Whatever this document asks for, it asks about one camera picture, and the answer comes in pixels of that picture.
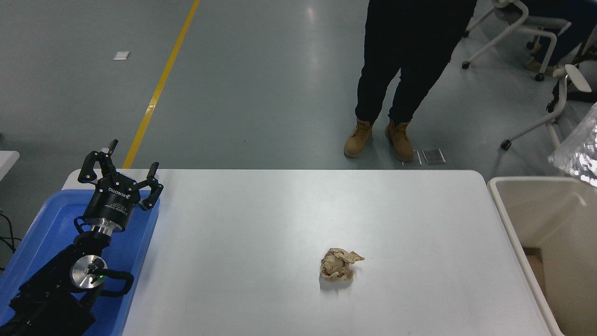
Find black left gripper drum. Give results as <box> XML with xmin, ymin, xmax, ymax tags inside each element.
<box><xmin>84</xmin><ymin>174</ymin><xmax>141</xmax><ymax>231</ymax></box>

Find small white table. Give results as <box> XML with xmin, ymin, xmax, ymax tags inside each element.
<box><xmin>0</xmin><ymin>151</ymin><xmax>20</xmax><ymax>182</ymax></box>

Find large pale plastic bin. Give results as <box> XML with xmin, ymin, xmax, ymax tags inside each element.
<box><xmin>487</xmin><ymin>176</ymin><xmax>597</xmax><ymax>336</ymax></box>

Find crumpled tan paper ball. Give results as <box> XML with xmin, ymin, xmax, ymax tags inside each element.
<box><xmin>319</xmin><ymin>247</ymin><xmax>365</xmax><ymax>282</ymax></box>

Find black floor cables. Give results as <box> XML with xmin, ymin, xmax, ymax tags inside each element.
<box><xmin>0</xmin><ymin>212</ymin><xmax>22</xmax><ymax>271</ymax></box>

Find standing person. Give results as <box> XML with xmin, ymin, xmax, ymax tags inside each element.
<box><xmin>344</xmin><ymin>0</ymin><xmax>477</xmax><ymax>162</ymax></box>

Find silver foil plate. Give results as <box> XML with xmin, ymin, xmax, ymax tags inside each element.
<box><xmin>548</xmin><ymin>102</ymin><xmax>597</xmax><ymax>188</ymax></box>

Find yellow floor tape line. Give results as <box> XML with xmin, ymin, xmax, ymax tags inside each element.
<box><xmin>122</xmin><ymin>0</ymin><xmax>200</xmax><ymax>169</ymax></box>

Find seated person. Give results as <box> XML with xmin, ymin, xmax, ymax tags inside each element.
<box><xmin>525</xmin><ymin>0</ymin><xmax>597</xmax><ymax>77</ymax></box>

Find blue plastic tray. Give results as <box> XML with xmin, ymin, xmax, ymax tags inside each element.
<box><xmin>0</xmin><ymin>189</ymin><xmax>160</xmax><ymax>336</ymax></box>

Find white wheeled chair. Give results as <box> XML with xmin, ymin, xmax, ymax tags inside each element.
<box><xmin>462</xmin><ymin>0</ymin><xmax>572</xmax><ymax>83</ymax></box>
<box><xmin>500</xmin><ymin>64</ymin><xmax>597</xmax><ymax>177</ymax></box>

